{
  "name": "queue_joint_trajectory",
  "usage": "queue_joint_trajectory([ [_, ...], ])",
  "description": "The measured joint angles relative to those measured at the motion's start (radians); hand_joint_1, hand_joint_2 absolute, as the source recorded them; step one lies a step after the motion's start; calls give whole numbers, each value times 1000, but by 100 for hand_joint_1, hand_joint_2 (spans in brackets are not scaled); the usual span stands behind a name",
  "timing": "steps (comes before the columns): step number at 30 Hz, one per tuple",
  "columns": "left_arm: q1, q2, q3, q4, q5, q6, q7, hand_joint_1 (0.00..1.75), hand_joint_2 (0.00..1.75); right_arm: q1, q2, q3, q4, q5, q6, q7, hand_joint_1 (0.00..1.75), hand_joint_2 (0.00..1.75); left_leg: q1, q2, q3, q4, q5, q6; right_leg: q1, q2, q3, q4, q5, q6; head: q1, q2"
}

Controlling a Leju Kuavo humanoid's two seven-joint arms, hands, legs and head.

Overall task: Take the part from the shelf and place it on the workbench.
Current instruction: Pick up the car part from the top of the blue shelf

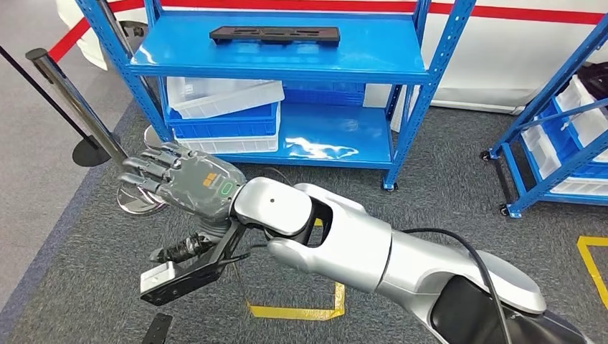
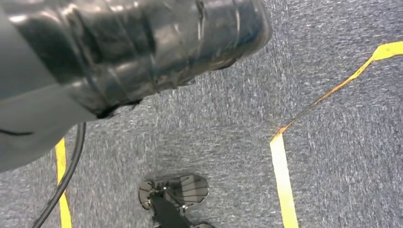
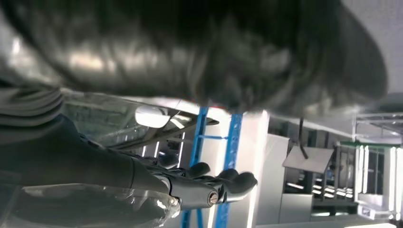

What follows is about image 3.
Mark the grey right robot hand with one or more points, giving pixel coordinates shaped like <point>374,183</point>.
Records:
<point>78,163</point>

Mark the blue metal shelf rack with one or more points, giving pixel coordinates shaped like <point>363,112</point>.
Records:
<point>234,141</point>

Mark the white car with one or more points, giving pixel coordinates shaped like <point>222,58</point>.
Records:
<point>255,141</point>

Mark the lit display booth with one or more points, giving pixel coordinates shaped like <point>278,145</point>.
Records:
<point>362,176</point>

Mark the grey plate on black post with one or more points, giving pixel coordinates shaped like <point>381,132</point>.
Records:
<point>308,160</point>

